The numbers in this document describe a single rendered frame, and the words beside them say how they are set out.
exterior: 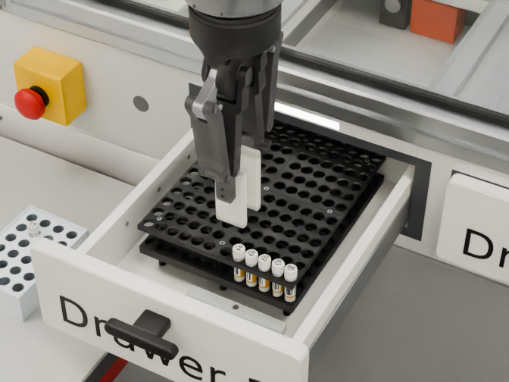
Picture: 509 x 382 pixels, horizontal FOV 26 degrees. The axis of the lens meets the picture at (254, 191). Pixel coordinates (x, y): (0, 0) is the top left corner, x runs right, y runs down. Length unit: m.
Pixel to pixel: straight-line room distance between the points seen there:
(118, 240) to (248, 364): 0.23
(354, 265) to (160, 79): 0.34
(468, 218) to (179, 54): 0.36
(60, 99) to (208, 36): 0.47
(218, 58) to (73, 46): 0.47
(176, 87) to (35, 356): 0.34
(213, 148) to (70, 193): 0.48
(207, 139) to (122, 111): 0.43
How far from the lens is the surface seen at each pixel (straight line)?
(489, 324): 1.27
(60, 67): 1.33
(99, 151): 1.41
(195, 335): 1.01
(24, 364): 1.19
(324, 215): 1.12
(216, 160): 0.93
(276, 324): 1.09
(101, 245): 1.12
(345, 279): 1.07
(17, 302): 1.21
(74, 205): 1.36
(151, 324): 1.01
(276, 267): 1.05
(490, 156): 1.12
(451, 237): 1.18
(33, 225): 1.27
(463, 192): 1.14
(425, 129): 1.14
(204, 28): 0.88
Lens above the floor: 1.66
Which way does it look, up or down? 41 degrees down
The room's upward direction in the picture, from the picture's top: straight up
